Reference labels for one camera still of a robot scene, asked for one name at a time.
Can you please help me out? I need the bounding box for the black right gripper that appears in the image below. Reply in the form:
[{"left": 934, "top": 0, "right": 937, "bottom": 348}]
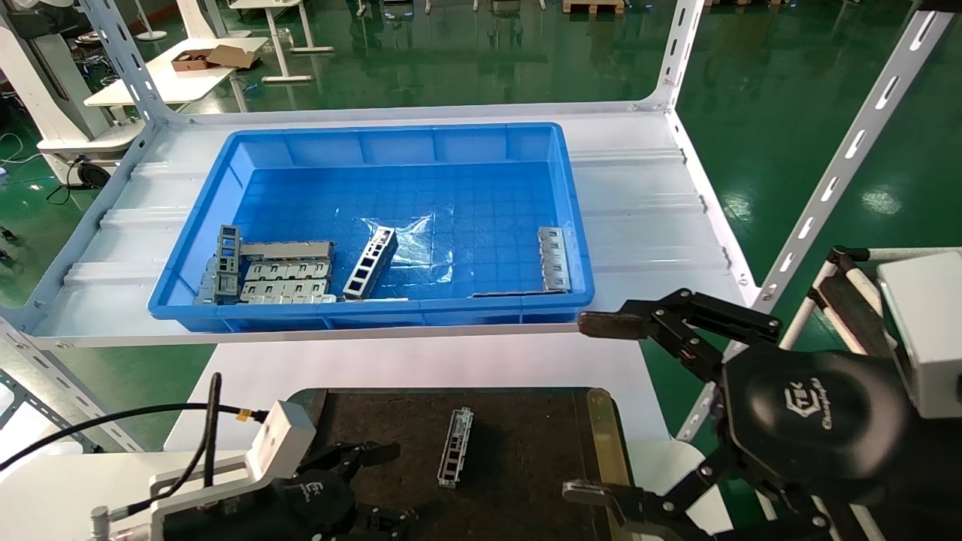
[{"left": 562, "top": 349, "right": 962, "bottom": 541}]

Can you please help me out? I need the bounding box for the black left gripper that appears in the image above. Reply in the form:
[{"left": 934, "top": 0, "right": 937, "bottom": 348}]
[{"left": 162, "top": 441, "right": 419, "bottom": 541}]

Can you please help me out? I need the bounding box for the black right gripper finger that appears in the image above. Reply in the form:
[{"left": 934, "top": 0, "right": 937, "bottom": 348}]
[{"left": 577, "top": 288, "right": 782, "bottom": 384}]

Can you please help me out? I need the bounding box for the long metal channel part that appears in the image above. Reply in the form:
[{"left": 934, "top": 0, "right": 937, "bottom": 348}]
[{"left": 437, "top": 407, "right": 474, "bottom": 489}]

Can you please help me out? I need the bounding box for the grey upright perforated metal part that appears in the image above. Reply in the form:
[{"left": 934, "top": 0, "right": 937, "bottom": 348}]
[{"left": 213, "top": 224, "right": 243, "bottom": 301}]

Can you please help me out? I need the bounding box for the flat slotted metal plate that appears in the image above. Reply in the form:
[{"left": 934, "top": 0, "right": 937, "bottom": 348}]
[{"left": 537, "top": 225, "right": 572, "bottom": 292}]

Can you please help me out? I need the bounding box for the white slotted metal shelf rack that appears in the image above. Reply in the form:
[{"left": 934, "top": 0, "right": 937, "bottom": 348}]
[{"left": 0, "top": 0, "right": 962, "bottom": 455}]

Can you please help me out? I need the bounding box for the dark work mat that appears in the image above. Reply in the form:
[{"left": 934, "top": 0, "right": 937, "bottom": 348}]
[{"left": 286, "top": 387, "right": 640, "bottom": 541}]

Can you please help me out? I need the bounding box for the flat tabbed metal plate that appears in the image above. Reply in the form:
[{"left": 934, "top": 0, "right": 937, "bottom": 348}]
[
  {"left": 244, "top": 259, "right": 333, "bottom": 281},
  {"left": 239, "top": 280, "right": 333, "bottom": 301}
]

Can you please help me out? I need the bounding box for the clear plastic film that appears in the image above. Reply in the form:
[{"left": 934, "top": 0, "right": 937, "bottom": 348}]
[{"left": 361, "top": 214, "right": 455, "bottom": 283}]

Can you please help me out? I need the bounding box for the blue plastic bin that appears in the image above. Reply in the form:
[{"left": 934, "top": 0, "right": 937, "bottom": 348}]
[{"left": 147, "top": 122, "right": 596, "bottom": 333}]

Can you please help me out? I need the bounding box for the small bent metal plate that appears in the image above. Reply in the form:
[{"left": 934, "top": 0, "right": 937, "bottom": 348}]
[{"left": 194, "top": 259, "right": 219, "bottom": 305}]

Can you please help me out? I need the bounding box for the white table with cardboard box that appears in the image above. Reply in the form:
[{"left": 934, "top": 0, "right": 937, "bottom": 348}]
[{"left": 83, "top": 36, "right": 270, "bottom": 113}]

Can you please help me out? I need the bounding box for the open cardboard box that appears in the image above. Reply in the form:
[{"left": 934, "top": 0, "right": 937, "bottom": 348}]
[{"left": 171, "top": 44, "right": 257, "bottom": 73}]

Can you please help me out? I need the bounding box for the white machine with black wheel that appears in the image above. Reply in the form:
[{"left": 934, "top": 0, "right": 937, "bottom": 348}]
[{"left": 0, "top": 0, "right": 145, "bottom": 190}]

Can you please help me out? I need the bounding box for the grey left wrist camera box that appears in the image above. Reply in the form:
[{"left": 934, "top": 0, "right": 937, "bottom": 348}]
[{"left": 247, "top": 400, "right": 317, "bottom": 482}]

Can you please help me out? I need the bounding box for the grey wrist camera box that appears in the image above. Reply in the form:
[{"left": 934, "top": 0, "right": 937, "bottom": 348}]
[
  {"left": 247, "top": 400, "right": 317, "bottom": 482},
  {"left": 876, "top": 252, "right": 962, "bottom": 419}
]

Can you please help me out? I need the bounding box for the silver camera mount bracket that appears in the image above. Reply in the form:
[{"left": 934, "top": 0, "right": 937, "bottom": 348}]
[{"left": 90, "top": 455, "right": 280, "bottom": 541}]

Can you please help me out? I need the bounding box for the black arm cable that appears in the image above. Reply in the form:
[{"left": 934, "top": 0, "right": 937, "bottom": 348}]
[{"left": 0, "top": 372, "right": 269, "bottom": 519}]

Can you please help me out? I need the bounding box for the perforated metal bracket part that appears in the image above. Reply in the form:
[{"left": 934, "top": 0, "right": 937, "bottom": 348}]
[{"left": 343, "top": 227, "right": 398, "bottom": 300}]

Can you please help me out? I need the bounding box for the white tube cart frame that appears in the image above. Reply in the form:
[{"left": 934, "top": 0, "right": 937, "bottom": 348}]
[{"left": 782, "top": 246, "right": 962, "bottom": 361}]

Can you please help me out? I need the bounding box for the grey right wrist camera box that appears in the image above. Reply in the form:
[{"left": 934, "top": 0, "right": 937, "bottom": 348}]
[{"left": 876, "top": 252, "right": 962, "bottom": 419}]

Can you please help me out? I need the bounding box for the white table with pedestal legs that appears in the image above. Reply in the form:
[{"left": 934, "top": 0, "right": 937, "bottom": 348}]
[{"left": 229, "top": 0, "right": 335, "bottom": 83}]

